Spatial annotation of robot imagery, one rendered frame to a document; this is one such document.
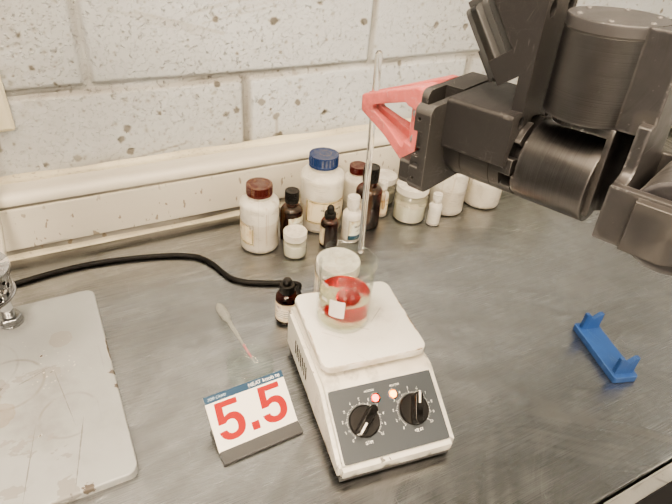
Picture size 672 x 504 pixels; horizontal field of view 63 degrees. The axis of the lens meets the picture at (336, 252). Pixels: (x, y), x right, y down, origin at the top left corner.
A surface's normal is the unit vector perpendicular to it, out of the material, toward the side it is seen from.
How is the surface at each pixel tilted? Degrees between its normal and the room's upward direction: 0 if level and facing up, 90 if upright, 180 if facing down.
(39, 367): 0
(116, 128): 90
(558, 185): 87
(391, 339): 0
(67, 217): 90
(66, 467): 0
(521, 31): 91
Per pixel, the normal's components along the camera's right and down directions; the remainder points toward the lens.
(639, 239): -0.69, 0.39
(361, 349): 0.07, -0.80
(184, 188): 0.46, 0.55
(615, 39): -0.44, 0.50
